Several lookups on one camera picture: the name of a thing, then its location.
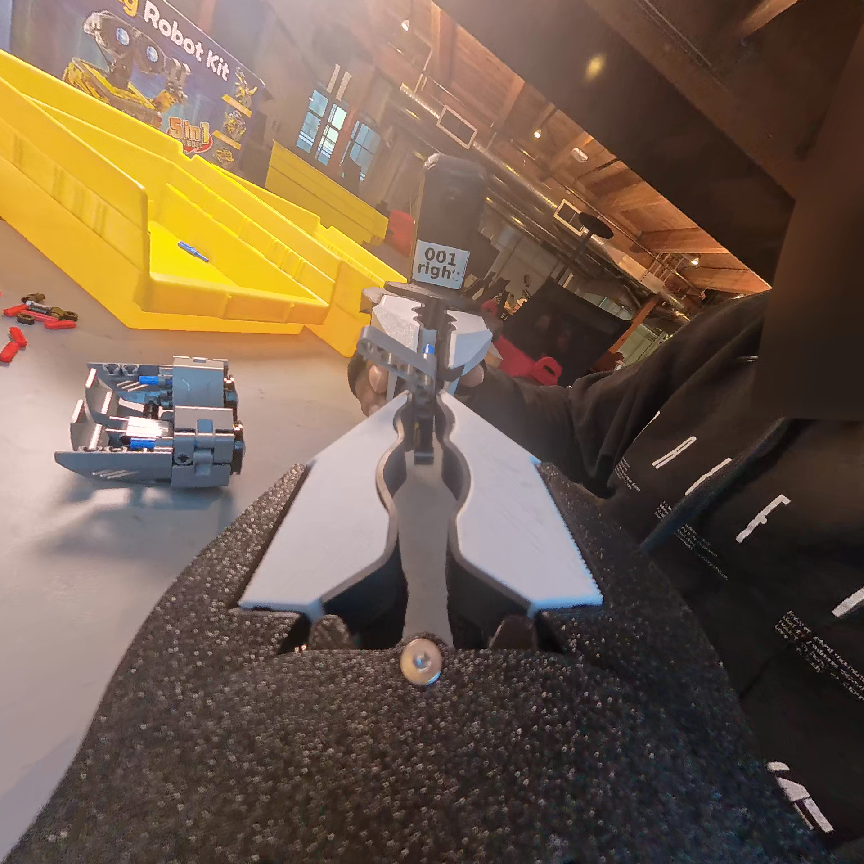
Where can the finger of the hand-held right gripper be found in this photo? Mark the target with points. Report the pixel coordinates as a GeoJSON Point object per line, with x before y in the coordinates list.
{"type": "Point", "coordinates": [398, 317]}
{"type": "Point", "coordinates": [469, 344]}

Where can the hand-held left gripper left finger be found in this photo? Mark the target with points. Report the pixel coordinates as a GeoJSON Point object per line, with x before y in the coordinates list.
{"type": "Point", "coordinates": [324, 533]}

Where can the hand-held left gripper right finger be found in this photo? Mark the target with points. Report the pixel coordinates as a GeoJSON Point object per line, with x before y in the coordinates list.
{"type": "Point", "coordinates": [520, 533]}

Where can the grey bent building beam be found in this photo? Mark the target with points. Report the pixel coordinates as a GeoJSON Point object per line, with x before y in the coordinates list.
{"type": "Point", "coordinates": [391, 354]}

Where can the black pin connector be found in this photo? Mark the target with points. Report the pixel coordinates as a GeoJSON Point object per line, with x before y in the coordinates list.
{"type": "Point", "coordinates": [424, 432]}

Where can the person's right forearm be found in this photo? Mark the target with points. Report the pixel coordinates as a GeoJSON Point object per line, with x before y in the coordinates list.
{"type": "Point", "coordinates": [553, 425]}

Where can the grey desk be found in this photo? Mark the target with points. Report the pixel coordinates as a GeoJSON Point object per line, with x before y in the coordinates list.
{"type": "Point", "coordinates": [135, 574]}

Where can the person's right hand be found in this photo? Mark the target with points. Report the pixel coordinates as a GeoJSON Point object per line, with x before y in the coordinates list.
{"type": "Point", "coordinates": [370, 391]}

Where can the yellow storage bin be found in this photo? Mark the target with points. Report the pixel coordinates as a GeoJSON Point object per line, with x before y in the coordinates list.
{"type": "Point", "coordinates": [317, 189]}

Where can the grey toy robot head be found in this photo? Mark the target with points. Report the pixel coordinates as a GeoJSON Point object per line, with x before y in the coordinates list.
{"type": "Point", "coordinates": [196, 418]}

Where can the robot kit box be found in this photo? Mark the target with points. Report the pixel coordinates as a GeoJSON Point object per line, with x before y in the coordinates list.
{"type": "Point", "coordinates": [196, 61]}

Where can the yellow bin with dividers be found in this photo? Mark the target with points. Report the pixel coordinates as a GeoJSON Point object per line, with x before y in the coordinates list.
{"type": "Point", "coordinates": [81, 189]}

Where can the scattered small building pieces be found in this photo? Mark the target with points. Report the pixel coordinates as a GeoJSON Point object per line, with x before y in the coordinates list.
{"type": "Point", "coordinates": [40, 314]}

